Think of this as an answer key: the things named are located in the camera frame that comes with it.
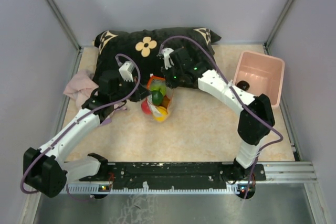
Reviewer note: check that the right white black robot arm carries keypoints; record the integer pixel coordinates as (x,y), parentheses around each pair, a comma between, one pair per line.
(255,113)

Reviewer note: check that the aluminium corner post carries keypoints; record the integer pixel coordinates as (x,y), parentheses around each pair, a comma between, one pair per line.
(63,23)
(280,20)

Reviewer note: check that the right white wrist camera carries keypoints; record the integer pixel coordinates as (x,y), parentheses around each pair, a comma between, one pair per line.
(164,55)

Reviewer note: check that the brown toy fruit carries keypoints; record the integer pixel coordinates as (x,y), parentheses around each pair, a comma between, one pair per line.
(165,102)

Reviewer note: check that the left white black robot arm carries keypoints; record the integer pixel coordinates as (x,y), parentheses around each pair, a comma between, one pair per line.
(46,169)

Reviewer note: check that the right aluminium corner post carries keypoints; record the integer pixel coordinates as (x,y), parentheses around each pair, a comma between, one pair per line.
(280,20)

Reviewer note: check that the pink purple cloth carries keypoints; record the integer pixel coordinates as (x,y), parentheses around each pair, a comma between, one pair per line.
(78,89)

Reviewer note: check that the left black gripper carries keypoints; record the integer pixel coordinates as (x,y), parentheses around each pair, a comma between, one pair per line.
(140,92)

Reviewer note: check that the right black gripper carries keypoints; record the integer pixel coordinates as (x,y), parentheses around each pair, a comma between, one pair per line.
(169,82)

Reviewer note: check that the dark green toy lime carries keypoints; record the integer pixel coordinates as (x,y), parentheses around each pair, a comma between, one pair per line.
(157,97)

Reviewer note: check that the dark mangosteen toy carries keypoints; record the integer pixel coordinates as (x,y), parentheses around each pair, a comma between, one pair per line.
(244,85)

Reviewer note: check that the black floral pillow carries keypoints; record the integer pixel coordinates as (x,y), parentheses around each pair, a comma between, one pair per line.
(143,47)

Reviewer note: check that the red toy apple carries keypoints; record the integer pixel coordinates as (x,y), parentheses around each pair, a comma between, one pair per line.
(145,108)

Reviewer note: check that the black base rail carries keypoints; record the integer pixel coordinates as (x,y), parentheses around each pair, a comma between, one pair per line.
(180,177)

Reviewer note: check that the light green toy fruit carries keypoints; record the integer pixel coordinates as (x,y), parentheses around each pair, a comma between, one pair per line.
(158,86)

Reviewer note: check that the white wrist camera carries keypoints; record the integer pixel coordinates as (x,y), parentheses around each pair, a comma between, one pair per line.
(164,55)
(126,70)

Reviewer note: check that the pink plastic bin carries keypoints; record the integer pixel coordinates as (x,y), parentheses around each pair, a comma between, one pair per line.
(263,73)

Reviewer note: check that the yellow toy lemon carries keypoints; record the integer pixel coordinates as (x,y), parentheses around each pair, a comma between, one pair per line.
(160,113)

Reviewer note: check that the left aluminium corner post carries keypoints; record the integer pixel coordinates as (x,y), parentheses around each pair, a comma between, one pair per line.
(63,23)

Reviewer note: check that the clear zip bag orange zipper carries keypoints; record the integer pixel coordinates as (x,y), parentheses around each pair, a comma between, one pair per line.
(169,94)

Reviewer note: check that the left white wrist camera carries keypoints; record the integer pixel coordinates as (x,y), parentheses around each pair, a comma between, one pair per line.
(126,70)

